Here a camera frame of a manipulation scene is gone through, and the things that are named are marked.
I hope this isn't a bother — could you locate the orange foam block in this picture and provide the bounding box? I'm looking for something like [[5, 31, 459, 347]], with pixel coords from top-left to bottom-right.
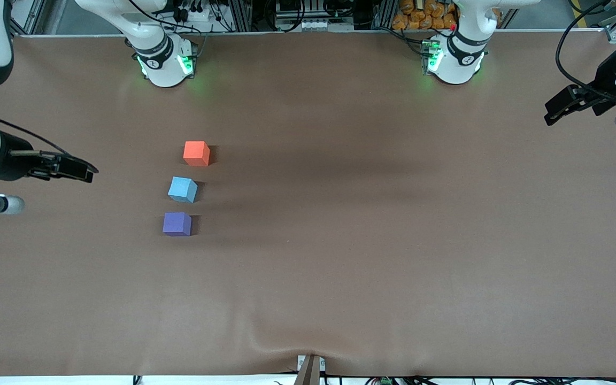
[[183, 141, 211, 167]]

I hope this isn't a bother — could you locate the grey clamp bracket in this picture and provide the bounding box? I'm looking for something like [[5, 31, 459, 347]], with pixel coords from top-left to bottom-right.
[[295, 354, 326, 385]]

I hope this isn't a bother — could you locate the white power strip with plugs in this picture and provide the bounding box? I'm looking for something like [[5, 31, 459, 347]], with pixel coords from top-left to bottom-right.
[[172, 0, 218, 22]]

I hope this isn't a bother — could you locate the white connector block row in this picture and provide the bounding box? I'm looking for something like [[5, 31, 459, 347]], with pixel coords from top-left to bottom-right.
[[276, 19, 354, 32]]

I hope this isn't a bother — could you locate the light blue foam block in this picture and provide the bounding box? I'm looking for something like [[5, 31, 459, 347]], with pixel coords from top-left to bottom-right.
[[168, 176, 198, 204]]

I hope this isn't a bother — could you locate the purple foam block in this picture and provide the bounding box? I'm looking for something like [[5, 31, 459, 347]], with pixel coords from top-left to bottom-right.
[[163, 212, 192, 236]]

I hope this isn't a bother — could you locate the brown table mat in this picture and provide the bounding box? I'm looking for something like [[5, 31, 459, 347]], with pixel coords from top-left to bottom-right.
[[0, 29, 616, 378]]

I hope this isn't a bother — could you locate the pile of orange bags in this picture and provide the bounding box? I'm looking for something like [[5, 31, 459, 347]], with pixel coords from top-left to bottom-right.
[[392, 0, 458, 31]]

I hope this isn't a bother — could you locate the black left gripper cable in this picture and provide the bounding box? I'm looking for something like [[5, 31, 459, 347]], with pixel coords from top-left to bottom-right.
[[555, 0, 616, 102]]

